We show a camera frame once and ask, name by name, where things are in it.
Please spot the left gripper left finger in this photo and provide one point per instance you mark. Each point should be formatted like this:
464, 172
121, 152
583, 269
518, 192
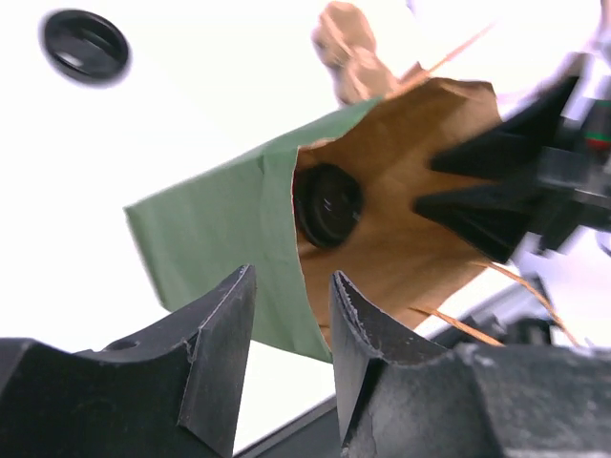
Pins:
172, 389

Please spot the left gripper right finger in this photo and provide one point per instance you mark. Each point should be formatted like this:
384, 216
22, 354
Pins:
401, 395

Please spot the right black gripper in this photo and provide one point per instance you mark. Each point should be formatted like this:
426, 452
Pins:
569, 136

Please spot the brown and green paper bag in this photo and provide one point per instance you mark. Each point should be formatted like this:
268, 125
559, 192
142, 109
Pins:
193, 234

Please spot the brown pulp cup carrier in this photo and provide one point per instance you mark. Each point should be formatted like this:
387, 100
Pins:
346, 45

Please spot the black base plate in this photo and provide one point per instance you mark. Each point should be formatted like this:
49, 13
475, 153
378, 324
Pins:
315, 434

